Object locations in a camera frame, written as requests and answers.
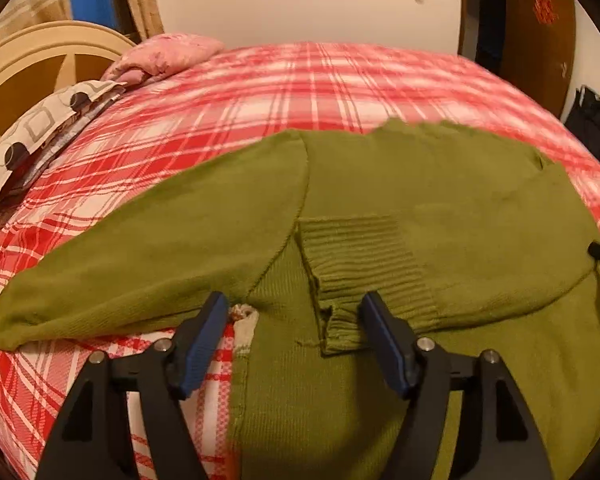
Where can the dark door frame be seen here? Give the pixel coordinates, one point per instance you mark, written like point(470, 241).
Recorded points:
point(485, 20)

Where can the green knit sweater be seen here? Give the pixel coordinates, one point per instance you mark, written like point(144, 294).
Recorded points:
point(430, 200)

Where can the brown wooden door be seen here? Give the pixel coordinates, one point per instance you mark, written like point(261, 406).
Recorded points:
point(535, 60)

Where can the cream wooden headboard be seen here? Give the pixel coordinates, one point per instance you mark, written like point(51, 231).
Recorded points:
point(30, 55)

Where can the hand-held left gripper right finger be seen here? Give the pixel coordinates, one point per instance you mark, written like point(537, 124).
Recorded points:
point(391, 347)

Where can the red plaid bed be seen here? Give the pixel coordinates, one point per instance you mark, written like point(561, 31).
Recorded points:
point(280, 90)

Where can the grey patterned pillow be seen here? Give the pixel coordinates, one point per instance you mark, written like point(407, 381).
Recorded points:
point(40, 125)

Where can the black bag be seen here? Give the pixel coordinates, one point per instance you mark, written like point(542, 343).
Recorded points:
point(595, 120)

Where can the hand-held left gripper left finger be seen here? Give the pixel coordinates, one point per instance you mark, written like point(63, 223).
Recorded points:
point(204, 347)

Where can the pink pillow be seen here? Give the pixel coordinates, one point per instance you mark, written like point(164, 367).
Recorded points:
point(165, 55)

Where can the red door decoration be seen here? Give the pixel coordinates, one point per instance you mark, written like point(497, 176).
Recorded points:
point(544, 8)

